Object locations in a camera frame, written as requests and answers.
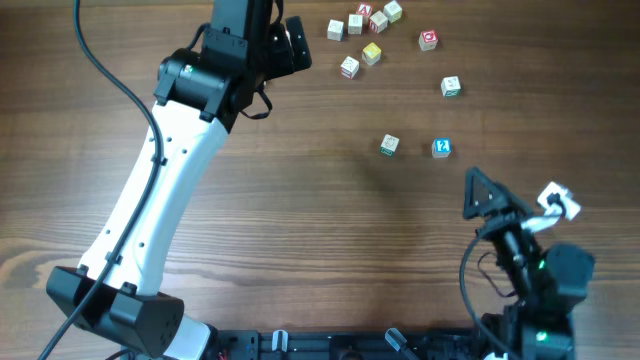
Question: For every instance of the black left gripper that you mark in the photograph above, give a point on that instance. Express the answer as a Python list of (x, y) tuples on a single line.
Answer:
[(298, 43)]

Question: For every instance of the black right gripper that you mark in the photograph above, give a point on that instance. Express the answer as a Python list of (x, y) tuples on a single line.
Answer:
[(515, 214)]

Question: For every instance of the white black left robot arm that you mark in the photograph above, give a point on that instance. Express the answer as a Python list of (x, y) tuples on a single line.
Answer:
[(115, 290)]

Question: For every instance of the teal top 8 block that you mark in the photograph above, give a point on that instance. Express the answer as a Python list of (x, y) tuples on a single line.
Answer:
[(355, 24)]

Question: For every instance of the red U letter block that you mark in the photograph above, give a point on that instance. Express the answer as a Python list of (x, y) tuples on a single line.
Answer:
[(378, 22)]

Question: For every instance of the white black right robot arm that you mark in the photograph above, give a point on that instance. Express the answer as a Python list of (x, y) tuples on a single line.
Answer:
[(547, 283)]

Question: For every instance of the red side bird block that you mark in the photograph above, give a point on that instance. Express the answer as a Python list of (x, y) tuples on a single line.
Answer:
[(350, 67)]

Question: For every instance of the red Q letter block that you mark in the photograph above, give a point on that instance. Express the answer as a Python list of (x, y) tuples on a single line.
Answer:
[(428, 40)]

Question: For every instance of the yellow S corner block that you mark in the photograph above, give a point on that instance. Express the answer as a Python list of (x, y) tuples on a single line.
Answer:
[(393, 11)]

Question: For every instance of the blue 2 number block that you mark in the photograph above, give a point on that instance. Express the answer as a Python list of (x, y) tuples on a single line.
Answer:
[(441, 148)]

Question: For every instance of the yellow K letter block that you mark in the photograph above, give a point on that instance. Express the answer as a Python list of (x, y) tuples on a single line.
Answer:
[(371, 54)]

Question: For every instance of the green Z letter block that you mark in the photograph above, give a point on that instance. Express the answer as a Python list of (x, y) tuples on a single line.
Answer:
[(450, 86)]

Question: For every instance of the green side animal block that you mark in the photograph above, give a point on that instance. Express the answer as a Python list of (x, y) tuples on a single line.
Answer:
[(389, 145)]

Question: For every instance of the red A letter block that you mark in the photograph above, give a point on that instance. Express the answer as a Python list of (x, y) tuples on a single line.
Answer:
[(365, 9)]

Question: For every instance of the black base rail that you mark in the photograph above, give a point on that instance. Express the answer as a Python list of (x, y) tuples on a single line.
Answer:
[(442, 344)]

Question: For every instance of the white 8 number block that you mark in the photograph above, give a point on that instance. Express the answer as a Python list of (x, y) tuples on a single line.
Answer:
[(335, 30)]

